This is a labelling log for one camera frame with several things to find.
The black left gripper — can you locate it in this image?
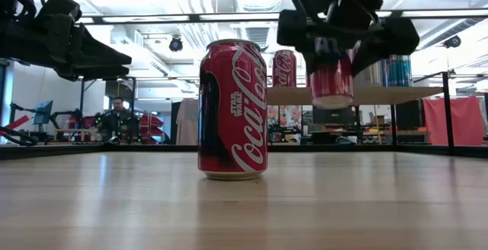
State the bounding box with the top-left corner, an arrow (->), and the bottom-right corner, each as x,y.
0,13 -> 133,82

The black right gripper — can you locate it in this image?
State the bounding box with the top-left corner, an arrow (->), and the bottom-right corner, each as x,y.
277,0 -> 420,78

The red Fanta strawberry soda can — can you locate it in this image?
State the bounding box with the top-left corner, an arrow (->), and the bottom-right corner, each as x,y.
307,38 -> 355,110

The teal Red Bull can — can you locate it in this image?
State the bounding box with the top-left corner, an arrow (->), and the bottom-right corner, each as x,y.
384,54 -> 414,88

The blue-lit monitor on arm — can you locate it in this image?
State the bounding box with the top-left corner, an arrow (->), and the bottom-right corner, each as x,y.
32,100 -> 54,126

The person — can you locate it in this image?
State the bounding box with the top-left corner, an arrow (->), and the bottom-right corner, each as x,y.
98,97 -> 140,143

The black computer monitor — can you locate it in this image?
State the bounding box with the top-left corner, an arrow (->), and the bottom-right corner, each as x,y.
312,107 -> 358,125
396,99 -> 422,131

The floral art poster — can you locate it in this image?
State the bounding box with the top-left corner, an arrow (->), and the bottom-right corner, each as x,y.
268,104 -> 303,143

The white draped cloth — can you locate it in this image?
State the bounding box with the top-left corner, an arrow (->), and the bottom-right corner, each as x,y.
175,99 -> 200,146

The orange-red hanging cloth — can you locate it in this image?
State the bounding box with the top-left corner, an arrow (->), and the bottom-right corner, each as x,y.
422,96 -> 485,147

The black background rack frame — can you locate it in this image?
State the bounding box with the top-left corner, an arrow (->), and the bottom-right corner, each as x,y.
77,75 -> 200,146

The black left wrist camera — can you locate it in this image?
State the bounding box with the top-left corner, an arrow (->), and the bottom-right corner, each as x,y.
37,0 -> 83,25

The black dome ceiling camera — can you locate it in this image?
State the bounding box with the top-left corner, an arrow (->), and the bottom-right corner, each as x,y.
444,35 -> 462,50
169,35 -> 184,53

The wooden shelf black metal frame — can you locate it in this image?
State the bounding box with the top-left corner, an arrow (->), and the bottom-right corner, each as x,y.
266,70 -> 458,159

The black aluminium rig frame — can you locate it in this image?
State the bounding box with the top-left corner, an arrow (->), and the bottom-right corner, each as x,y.
0,143 -> 488,160

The black overhead frame bar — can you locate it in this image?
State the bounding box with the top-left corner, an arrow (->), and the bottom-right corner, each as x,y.
78,9 -> 488,25

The black looped cable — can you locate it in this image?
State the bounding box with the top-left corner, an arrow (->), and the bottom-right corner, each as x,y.
0,126 -> 39,147

